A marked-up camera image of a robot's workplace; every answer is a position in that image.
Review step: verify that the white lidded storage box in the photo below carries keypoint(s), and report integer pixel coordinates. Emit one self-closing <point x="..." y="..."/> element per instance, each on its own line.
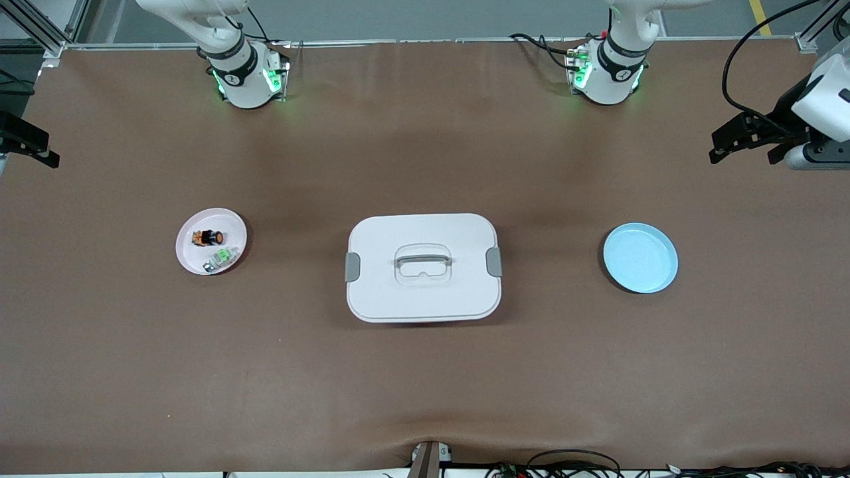
<point x="425" y="299"/>

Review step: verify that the green white switch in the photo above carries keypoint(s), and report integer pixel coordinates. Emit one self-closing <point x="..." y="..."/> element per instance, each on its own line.
<point x="222" y="257"/>

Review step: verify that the orange black push switch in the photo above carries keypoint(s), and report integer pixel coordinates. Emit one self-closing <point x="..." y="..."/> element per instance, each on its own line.
<point x="209" y="238"/>

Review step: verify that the brown camera stand post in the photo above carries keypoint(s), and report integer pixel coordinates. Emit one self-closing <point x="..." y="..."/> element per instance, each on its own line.
<point x="428" y="461"/>

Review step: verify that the silver table edge rail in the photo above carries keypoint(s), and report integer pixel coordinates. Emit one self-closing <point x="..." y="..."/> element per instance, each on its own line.
<point x="431" y="42"/>

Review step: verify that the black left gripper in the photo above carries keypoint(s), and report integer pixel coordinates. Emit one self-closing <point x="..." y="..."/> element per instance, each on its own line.
<point x="785" y="113"/>

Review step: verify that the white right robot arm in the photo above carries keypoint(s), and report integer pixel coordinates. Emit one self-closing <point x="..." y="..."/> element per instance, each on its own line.
<point x="242" y="86"/>

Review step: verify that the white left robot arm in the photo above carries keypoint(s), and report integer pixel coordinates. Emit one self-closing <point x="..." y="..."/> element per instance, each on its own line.
<point x="607" y="79"/>

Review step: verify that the light blue round plate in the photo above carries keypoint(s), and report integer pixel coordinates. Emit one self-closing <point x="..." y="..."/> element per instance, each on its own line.
<point x="641" y="259"/>

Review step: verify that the pink round plate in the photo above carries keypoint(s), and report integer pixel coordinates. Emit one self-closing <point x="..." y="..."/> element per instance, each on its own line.
<point x="229" y="222"/>

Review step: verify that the aluminium frame post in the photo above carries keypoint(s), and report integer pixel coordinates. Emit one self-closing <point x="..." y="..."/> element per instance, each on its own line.
<point x="53" y="46"/>
<point x="807" y="41"/>

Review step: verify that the brown table mat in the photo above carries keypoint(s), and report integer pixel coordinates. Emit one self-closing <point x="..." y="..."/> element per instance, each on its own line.
<point x="425" y="372"/>

